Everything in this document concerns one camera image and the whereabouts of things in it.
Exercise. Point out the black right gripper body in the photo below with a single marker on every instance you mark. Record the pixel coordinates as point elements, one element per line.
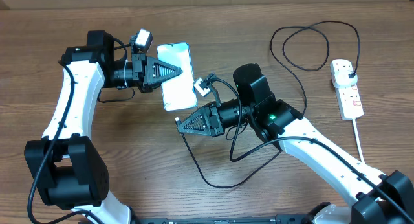
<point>228,116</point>

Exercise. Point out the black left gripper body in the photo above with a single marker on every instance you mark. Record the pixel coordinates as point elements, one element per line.
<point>134,72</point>

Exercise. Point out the smartphone with lit screen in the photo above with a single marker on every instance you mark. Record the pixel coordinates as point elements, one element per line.
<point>178,93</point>

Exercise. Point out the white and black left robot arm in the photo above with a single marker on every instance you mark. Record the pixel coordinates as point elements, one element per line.
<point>66,168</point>

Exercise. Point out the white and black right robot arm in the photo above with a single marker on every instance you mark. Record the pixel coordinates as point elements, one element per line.
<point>371,196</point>

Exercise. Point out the white charger plug adapter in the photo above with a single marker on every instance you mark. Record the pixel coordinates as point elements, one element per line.
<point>342,79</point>

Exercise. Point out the white power strip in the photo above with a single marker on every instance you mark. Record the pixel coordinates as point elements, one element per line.
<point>348,98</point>

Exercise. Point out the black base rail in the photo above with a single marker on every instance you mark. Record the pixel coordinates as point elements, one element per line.
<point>278,219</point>

